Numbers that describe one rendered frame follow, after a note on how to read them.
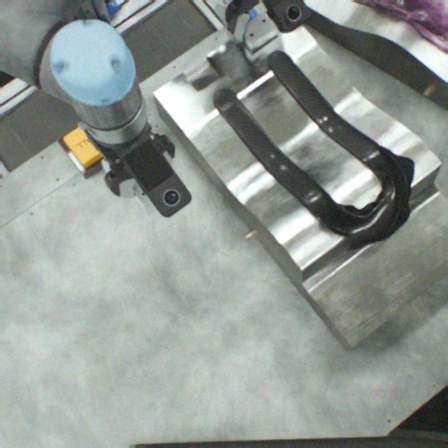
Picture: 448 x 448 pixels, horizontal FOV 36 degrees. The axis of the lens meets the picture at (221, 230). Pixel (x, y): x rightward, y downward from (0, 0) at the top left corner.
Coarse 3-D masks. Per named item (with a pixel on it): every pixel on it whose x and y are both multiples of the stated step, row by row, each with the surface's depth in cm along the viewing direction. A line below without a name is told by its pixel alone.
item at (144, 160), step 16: (144, 144) 84; (128, 160) 84; (144, 160) 84; (160, 160) 85; (144, 176) 85; (160, 176) 85; (176, 176) 85; (144, 192) 85; (160, 192) 85; (176, 192) 86; (160, 208) 86; (176, 208) 86
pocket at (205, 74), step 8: (200, 64) 113; (208, 64) 114; (216, 64) 111; (192, 72) 113; (200, 72) 114; (208, 72) 114; (216, 72) 114; (192, 80) 114; (200, 80) 114; (208, 80) 114; (200, 88) 113
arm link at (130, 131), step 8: (144, 104) 78; (144, 112) 79; (136, 120) 77; (144, 120) 79; (80, 128) 78; (88, 128) 79; (120, 128) 76; (128, 128) 77; (136, 128) 78; (96, 136) 79; (104, 136) 78; (112, 136) 78; (120, 136) 78; (128, 136) 79; (112, 144) 80
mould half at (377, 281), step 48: (240, 48) 112; (288, 48) 112; (192, 96) 110; (240, 96) 110; (288, 96) 110; (336, 96) 110; (192, 144) 109; (240, 144) 108; (288, 144) 108; (336, 144) 106; (384, 144) 103; (240, 192) 106; (288, 192) 103; (336, 192) 101; (432, 192) 108; (288, 240) 99; (336, 240) 99; (432, 240) 106; (336, 288) 104; (384, 288) 104; (336, 336) 107
